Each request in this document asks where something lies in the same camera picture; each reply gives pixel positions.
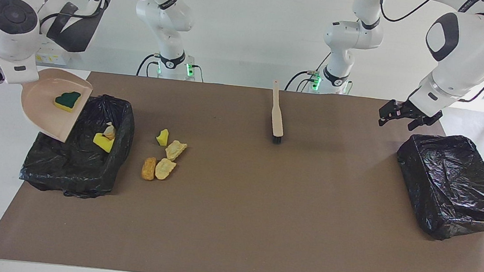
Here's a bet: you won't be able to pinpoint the notched yellow sponge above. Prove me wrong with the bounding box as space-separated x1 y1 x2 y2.
92 132 115 154

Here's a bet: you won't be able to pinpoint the brown table mat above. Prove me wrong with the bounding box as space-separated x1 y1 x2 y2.
0 62 484 272

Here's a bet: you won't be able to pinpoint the beige brush with black bristles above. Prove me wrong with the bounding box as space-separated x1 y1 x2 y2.
267 80 289 145

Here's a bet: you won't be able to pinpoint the pale fried dumpling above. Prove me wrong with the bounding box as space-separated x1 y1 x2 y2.
102 122 118 140
154 157 177 181
164 139 188 163

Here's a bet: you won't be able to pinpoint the bin lined with black bag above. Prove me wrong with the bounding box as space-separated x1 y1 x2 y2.
18 87 138 203
389 130 484 245

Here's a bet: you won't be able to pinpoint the small yellow green sponge piece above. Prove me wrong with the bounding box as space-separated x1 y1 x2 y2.
156 128 170 147

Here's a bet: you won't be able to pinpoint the beige plastic dustpan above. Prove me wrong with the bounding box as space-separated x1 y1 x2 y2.
0 53 96 145

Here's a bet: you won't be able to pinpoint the green topped yellow sponge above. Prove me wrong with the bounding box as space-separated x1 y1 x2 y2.
53 90 82 114

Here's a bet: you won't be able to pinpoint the white wall socket boxes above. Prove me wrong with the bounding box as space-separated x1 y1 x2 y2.
36 41 73 66

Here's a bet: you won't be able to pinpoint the brown fried nugget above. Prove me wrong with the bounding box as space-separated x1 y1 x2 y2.
141 156 158 181

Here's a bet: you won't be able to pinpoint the black base cable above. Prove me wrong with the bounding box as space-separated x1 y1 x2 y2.
285 50 331 94
136 53 161 78

